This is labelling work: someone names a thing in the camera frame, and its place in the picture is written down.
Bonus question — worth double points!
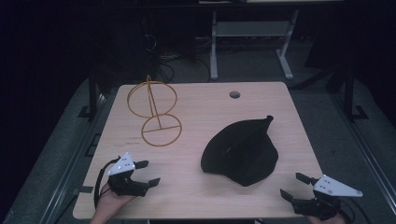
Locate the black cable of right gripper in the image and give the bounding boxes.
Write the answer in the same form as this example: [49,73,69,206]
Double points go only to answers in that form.
[339,197,357,223]

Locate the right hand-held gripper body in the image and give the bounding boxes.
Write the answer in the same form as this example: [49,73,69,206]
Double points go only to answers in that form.
[291,174,364,221]

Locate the golden wire hat stand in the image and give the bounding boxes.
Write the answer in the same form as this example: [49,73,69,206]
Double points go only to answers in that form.
[126,74,183,148]

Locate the white metal frame stand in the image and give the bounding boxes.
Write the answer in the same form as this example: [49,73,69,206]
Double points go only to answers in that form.
[209,8,301,81]

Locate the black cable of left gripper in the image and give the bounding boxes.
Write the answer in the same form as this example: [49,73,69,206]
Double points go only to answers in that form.
[93,156,121,210]

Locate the bundle of floor cables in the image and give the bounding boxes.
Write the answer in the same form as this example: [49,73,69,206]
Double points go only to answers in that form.
[139,34,213,83]

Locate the black hat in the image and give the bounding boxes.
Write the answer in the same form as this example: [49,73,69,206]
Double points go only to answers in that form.
[200,115,280,188]

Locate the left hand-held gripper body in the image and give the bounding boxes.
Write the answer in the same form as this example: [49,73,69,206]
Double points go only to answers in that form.
[106,151,150,198]

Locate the person's left hand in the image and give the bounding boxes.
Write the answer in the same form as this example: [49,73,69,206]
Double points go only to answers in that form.
[90,182,137,224]

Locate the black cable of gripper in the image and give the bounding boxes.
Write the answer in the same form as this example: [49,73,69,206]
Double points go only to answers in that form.
[93,156,121,210]
[339,197,357,223]

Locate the black metal stand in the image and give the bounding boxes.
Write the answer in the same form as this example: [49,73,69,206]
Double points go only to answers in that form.
[326,66,370,121]
[78,69,102,120]

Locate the person's right hand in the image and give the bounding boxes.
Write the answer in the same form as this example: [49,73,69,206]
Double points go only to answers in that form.
[305,213,347,224]

